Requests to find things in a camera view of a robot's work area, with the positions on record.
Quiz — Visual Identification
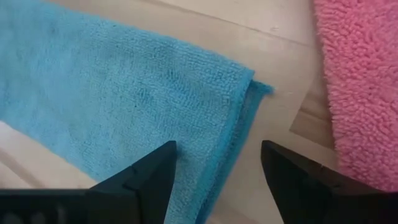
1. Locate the blue microfiber towel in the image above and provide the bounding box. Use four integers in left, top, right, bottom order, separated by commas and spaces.
0, 0, 275, 224

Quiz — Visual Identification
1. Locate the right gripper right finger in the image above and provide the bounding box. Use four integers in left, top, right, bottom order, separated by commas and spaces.
260, 139, 398, 224

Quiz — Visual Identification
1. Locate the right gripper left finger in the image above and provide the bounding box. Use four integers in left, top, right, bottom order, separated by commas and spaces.
88, 140, 178, 224

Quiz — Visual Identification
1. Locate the pink microfiber towel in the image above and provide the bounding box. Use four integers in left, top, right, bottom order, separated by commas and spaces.
312, 0, 398, 193

